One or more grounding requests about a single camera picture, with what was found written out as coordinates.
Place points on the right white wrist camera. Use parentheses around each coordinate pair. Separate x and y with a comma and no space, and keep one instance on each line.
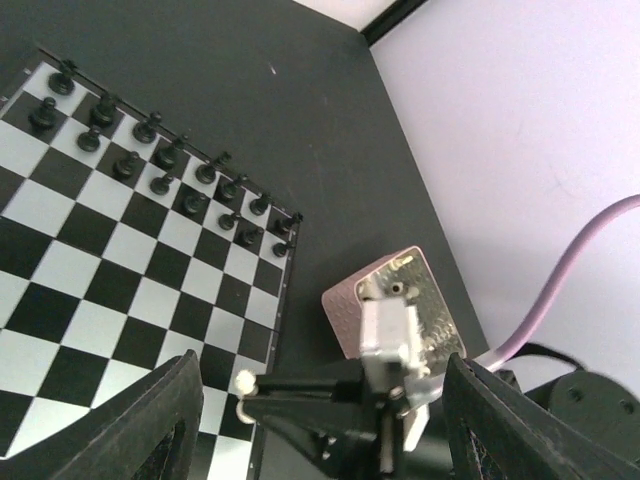
(391,349)

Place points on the black rook near corner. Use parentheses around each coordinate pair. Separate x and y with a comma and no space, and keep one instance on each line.
(284,225)

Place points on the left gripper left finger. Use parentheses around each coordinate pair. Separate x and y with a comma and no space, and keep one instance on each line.
(147,431)

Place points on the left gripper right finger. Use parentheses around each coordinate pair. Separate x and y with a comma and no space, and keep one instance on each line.
(582,425)

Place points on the white rook piece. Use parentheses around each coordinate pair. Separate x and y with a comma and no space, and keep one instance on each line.
(245,383)

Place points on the black pawn piece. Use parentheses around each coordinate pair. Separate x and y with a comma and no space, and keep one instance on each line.
(44,116)

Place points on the black rook far corner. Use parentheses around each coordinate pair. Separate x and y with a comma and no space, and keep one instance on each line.
(61,81)

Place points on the black rook corner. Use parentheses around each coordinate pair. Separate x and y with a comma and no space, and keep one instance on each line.
(61,81)
(284,225)

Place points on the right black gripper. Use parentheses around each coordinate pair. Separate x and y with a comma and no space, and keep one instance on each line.
(334,420)

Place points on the black and white chessboard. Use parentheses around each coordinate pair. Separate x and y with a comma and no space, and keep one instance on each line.
(116,260)

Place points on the pink tray with pieces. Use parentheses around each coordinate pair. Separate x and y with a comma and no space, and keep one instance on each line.
(407,274)

